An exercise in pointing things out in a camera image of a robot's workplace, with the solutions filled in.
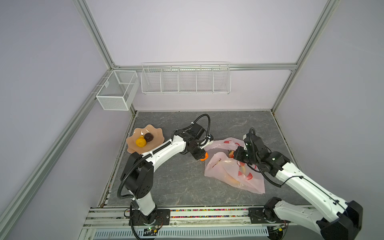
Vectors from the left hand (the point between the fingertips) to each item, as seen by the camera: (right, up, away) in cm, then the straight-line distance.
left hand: (201, 154), depth 84 cm
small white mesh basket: (-57, +41, +18) cm, 73 cm away
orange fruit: (+3, -1, +1) cm, 3 cm away
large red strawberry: (+15, +2, -8) cm, 17 cm away
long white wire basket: (-10, +49, +15) cm, 52 cm away
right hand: (+16, +3, -6) cm, 18 cm away
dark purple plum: (-35, +9, +16) cm, 40 cm away
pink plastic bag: (+9, -4, -8) cm, 13 cm away
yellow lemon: (-39, +6, +13) cm, 41 cm away
